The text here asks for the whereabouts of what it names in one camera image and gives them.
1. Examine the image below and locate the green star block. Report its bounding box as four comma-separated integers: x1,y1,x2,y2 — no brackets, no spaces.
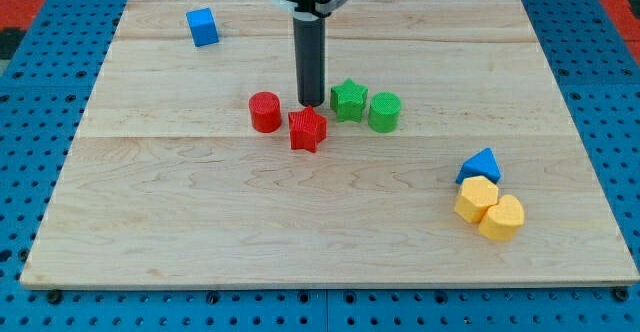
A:
330,78,368,122

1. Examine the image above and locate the blue cube block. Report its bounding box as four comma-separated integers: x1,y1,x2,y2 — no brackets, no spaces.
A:
186,8,219,47

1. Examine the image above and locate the red cylinder block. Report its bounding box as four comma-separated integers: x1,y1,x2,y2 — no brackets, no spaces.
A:
248,91,282,133

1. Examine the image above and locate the yellow hexagon block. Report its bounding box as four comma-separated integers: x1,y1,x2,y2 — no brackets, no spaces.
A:
454,176,499,223

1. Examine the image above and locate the red star block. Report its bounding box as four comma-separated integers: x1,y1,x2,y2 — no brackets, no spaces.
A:
288,106,327,153

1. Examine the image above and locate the light wooden board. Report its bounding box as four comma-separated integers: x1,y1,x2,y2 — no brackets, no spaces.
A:
21,0,639,290

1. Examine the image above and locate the green cylinder block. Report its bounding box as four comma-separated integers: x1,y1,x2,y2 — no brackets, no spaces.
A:
368,91,402,133

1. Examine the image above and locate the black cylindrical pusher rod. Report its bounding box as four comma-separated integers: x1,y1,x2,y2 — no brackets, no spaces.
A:
293,18,325,107

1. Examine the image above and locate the blue triangle block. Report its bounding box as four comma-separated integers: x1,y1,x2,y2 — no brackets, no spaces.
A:
455,148,502,185

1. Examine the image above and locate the yellow heart block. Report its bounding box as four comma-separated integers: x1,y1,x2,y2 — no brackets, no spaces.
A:
478,195,525,241

